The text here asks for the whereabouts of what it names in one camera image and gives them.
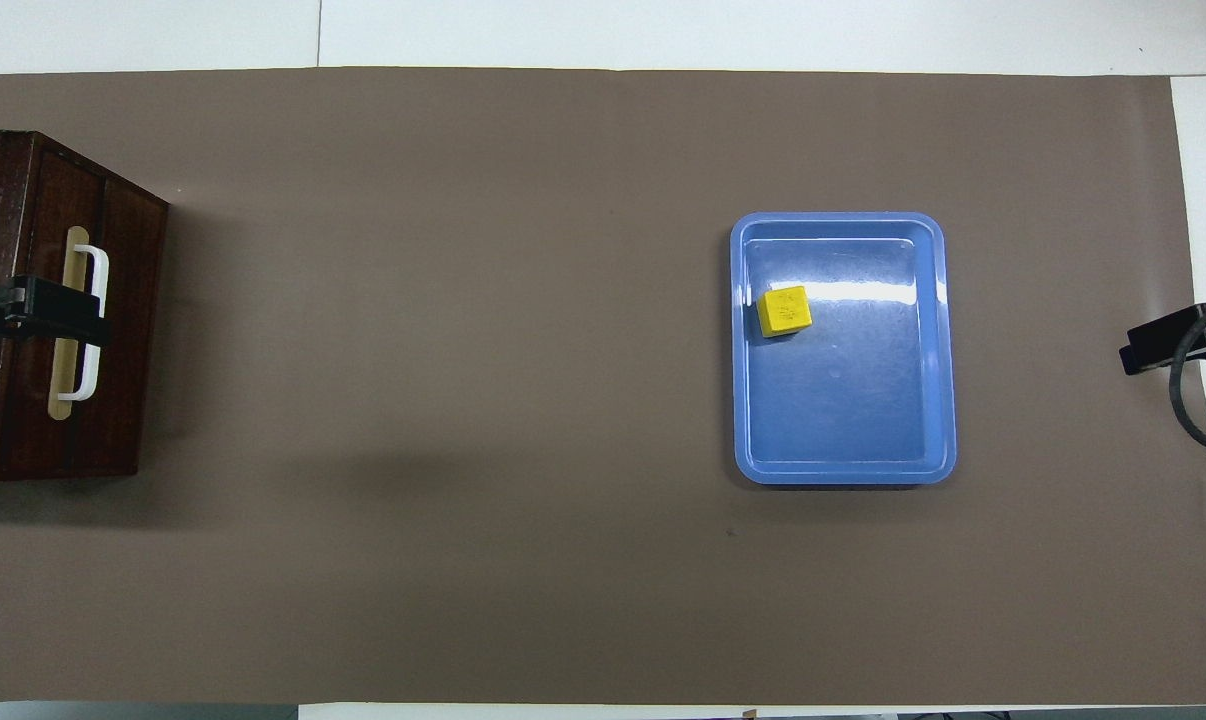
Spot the white drawer handle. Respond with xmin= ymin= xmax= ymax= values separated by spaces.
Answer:
xmin=58 ymin=243 xmax=112 ymax=403

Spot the yellow cube block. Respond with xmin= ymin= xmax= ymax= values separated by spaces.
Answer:
xmin=757 ymin=285 xmax=815 ymax=339

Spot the blue plastic tray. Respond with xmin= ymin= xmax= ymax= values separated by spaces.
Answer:
xmin=730 ymin=211 xmax=958 ymax=487

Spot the brown paper table mat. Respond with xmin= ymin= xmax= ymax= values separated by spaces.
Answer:
xmin=0 ymin=66 xmax=1206 ymax=706

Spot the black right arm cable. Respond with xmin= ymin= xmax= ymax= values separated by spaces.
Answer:
xmin=1168 ymin=295 xmax=1206 ymax=454

